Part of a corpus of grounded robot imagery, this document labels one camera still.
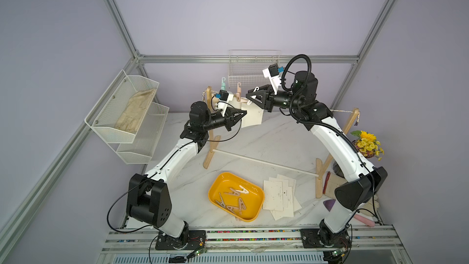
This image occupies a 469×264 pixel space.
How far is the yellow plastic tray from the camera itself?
82 cm

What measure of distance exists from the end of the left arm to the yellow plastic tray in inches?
12.0

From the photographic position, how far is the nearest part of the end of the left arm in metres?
0.66
